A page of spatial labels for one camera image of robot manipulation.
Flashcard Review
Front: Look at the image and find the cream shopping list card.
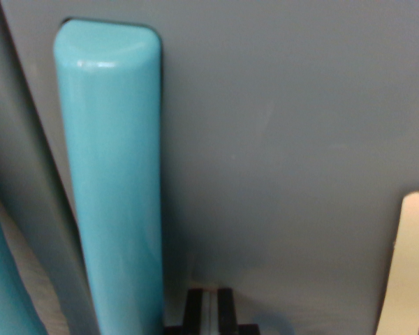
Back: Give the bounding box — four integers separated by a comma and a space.
374, 191, 419, 335

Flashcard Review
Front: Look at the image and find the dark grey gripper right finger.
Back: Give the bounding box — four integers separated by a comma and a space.
209, 287, 240, 335

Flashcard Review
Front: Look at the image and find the grey plastic fridge door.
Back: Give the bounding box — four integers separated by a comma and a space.
0, 0, 96, 335
0, 0, 419, 335

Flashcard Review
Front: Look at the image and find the teal plastic door handle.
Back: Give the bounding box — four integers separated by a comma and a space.
0, 179, 49, 335
52, 18, 166, 335

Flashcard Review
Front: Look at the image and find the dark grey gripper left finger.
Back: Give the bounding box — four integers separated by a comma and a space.
181, 288, 211, 335

